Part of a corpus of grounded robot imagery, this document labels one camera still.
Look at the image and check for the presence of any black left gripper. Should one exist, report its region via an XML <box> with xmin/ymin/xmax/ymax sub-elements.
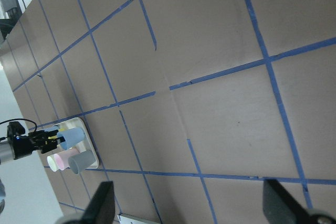
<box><xmin>7</xmin><ymin>121</ymin><xmax>59</xmax><ymax>160</ymax></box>

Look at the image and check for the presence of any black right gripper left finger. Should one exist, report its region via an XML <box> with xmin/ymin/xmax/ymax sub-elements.
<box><xmin>80</xmin><ymin>181</ymin><xmax>116</xmax><ymax>224</ymax></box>

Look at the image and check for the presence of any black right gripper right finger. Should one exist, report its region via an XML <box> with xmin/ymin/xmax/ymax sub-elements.
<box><xmin>262</xmin><ymin>179</ymin><xmax>309</xmax><ymax>224</ymax></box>

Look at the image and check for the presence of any light blue plastic cup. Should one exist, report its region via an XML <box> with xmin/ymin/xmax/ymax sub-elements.
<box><xmin>57</xmin><ymin>127</ymin><xmax>85</xmax><ymax>150</ymax></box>

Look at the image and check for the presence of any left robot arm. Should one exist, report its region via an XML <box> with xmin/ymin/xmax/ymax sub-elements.
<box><xmin>1</xmin><ymin>118</ymin><xmax>62</xmax><ymax>164</ymax></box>

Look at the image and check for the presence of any cream plastic cup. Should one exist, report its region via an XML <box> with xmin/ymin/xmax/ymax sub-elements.
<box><xmin>47</xmin><ymin>155</ymin><xmax>59</xmax><ymax>172</ymax></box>

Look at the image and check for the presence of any pink plastic cup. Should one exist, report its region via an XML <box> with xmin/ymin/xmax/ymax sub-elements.
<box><xmin>54</xmin><ymin>148</ymin><xmax>79</xmax><ymax>170</ymax></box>

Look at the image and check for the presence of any grey plastic cup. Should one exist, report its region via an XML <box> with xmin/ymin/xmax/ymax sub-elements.
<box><xmin>68</xmin><ymin>150</ymin><xmax>96</xmax><ymax>175</ymax></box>

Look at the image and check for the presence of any cream plastic tray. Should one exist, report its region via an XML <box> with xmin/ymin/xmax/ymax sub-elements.
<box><xmin>54</xmin><ymin>117</ymin><xmax>100</xmax><ymax>174</ymax></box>

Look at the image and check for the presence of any black power adapter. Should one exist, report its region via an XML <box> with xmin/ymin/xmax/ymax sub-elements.
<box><xmin>1</xmin><ymin>0</ymin><xmax>22</xmax><ymax>19</ymax></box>

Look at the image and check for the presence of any white wire cup rack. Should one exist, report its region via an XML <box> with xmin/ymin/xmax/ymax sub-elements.
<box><xmin>118</xmin><ymin>214</ymin><xmax>159</xmax><ymax>224</ymax></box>

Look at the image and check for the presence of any black braided left cable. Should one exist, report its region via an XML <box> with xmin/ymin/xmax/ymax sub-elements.
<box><xmin>0</xmin><ymin>118</ymin><xmax>37</xmax><ymax>141</ymax></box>

